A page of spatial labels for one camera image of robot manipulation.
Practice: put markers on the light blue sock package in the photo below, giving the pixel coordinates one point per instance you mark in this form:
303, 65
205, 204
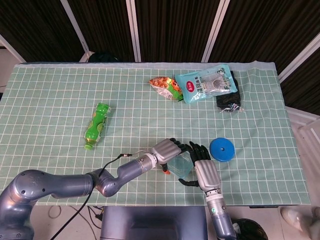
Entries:
200, 86

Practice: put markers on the green checked tablecloth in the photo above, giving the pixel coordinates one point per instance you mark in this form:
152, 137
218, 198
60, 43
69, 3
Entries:
125, 87

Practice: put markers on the clear bag black contents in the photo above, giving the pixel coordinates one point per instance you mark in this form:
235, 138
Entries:
228, 100

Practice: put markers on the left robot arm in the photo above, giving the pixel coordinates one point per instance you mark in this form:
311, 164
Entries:
62, 185

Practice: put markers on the black trash bin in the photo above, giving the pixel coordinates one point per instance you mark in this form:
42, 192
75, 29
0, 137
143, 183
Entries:
252, 230

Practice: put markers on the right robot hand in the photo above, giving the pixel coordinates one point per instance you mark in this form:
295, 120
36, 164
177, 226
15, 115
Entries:
207, 175

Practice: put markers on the orange green snack bag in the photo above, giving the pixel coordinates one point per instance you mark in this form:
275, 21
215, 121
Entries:
165, 87

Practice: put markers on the white partition post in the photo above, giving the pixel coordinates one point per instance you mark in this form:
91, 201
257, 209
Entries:
297, 60
75, 25
12, 47
133, 30
215, 30

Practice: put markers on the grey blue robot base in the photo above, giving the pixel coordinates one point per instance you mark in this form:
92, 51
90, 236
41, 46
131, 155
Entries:
150, 220

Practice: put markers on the clear blue plastic container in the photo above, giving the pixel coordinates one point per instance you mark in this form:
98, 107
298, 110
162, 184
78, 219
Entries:
186, 175

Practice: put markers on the blue round disc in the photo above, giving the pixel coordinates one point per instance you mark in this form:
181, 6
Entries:
226, 153

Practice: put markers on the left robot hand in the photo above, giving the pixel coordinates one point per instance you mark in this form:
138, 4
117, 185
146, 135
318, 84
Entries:
166, 151

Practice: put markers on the white shoe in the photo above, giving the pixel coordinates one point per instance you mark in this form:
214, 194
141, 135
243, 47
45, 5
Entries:
291, 217

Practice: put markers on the green drink bottle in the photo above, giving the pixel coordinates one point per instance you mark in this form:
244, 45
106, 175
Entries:
96, 125

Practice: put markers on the black object behind table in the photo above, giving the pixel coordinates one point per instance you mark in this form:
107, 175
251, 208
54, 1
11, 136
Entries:
103, 57

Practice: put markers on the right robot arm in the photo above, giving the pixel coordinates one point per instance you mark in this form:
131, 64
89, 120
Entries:
221, 217

